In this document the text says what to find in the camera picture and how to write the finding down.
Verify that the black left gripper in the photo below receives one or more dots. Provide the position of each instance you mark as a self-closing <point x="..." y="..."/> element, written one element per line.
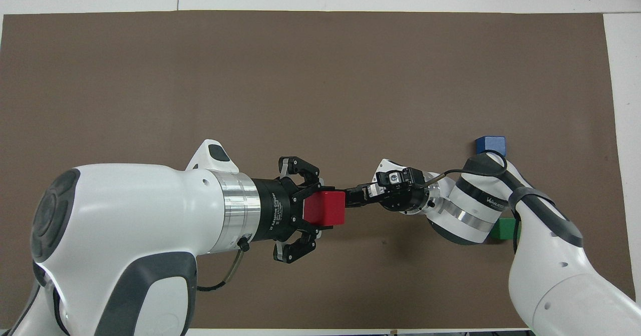
<point x="275" y="208"/>

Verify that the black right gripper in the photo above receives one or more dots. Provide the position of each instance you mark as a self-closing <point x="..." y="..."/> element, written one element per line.
<point x="403" y="193"/>

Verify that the red block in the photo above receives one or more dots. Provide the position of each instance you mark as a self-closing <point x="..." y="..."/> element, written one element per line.
<point x="325" y="208"/>

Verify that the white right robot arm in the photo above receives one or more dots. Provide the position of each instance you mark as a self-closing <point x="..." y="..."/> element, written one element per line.
<point x="551" y="276"/>

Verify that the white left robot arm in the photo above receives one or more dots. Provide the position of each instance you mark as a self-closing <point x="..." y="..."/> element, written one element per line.
<point x="125" y="236"/>

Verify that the blue block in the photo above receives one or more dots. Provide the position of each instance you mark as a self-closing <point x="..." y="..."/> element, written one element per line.
<point x="491" y="144"/>

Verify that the green block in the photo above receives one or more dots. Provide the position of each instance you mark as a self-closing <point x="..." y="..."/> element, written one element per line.
<point x="503" y="230"/>

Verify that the brown paper mat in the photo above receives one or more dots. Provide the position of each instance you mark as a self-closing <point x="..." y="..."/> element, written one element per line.
<point x="320" y="75"/>

